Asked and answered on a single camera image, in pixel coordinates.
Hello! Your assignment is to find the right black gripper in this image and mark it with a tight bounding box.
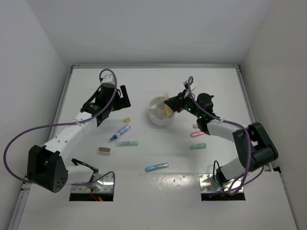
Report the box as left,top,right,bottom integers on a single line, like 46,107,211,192
165,90,202,119

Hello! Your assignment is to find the yellow highlighter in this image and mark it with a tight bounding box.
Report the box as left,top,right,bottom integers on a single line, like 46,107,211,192
164,92,173,116

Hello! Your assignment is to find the blue highlighter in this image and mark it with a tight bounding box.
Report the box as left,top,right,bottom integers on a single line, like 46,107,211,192
145,162,169,173

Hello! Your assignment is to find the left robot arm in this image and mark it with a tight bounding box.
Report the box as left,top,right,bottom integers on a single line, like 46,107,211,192
27,82,131,193

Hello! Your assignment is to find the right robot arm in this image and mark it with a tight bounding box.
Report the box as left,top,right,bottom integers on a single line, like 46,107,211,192
164,91,278,187

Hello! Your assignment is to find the small yellow eraser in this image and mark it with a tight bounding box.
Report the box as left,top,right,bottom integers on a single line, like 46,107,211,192
123,117,131,123

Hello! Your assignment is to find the white round divided organizer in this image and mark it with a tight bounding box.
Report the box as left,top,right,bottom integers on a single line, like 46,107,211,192
148,96,175,127

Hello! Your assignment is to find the clear blue glue bottle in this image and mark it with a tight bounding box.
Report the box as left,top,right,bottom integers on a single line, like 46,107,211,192
109,124,131,142

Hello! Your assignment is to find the pink highlighter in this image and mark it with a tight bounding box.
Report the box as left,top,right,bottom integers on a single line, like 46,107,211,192
190,131,204,138

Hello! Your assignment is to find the green highlighter left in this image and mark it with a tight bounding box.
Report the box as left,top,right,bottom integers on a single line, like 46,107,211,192
115,140,139,147

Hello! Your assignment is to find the green highlighter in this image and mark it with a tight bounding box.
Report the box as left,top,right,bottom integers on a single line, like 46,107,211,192
115,140,139,147
189,143,207,150

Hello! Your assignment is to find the green highlighter right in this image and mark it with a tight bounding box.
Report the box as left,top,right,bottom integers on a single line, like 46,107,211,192
189,143,207,150

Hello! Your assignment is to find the brown white eraser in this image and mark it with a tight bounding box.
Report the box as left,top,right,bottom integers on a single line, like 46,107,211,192
98,147,111,155

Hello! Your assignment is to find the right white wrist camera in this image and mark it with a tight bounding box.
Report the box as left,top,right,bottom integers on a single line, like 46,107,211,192
183,80,197,93

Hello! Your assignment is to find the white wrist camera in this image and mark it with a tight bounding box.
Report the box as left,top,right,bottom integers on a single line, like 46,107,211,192
100,74,115,84
183,80,197,93

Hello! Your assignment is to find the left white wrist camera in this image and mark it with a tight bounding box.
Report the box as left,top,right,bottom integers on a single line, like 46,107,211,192
100,74,115,84

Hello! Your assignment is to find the back aluminium frame rail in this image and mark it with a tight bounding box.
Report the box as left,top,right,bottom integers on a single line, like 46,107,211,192
72,63,240,69

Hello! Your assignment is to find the aluminium frame rail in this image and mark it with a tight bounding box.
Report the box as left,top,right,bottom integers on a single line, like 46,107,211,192
72,63,240,69
236,66,278,172
8,65,74,230

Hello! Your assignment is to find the right aluminium frame rail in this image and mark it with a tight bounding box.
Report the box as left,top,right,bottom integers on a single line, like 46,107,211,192
236,66,278,172

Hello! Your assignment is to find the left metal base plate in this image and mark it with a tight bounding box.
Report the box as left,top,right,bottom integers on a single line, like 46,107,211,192
71,173,115,195

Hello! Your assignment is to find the metal base plate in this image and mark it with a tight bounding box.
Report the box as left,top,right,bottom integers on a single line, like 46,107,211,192
71,173,115,195
198,173,242,194

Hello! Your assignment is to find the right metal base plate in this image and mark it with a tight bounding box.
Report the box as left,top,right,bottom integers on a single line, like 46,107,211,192
198,173,242,194

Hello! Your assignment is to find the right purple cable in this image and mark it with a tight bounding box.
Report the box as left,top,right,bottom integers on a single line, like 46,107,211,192
187,76,264,195

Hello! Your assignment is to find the left aluminium frame rail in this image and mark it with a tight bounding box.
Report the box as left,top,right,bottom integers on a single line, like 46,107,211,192
8,65,74,230

